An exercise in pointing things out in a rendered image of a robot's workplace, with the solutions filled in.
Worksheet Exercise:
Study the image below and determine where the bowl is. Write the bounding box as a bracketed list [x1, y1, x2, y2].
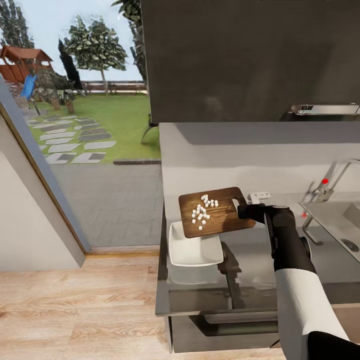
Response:
[168, 221, 224, 267]

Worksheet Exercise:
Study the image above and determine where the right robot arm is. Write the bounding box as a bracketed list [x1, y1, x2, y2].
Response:
[237, 191, 360, 360]

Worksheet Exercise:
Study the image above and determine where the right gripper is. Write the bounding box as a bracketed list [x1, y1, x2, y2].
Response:
[237, 203, 265, 223]

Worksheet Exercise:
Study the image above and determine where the cutting board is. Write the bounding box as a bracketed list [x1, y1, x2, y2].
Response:
[178, 187, 256, 239]

